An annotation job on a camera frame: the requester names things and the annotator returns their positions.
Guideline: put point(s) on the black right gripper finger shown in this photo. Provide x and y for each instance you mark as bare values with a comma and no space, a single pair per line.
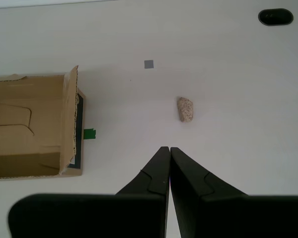
89,215
238,218

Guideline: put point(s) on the brown cardboard box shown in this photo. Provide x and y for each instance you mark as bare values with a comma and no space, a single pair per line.
27,124

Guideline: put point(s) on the speckled granite rock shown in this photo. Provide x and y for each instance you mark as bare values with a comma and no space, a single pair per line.
185,109

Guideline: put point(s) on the green tape piece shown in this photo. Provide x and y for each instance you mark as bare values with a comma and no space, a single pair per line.
90,134

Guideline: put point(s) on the grey tape square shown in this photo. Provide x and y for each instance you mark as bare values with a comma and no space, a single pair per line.
149,64

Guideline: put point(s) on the black oval table grommet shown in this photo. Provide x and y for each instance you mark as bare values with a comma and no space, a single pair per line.
275,17

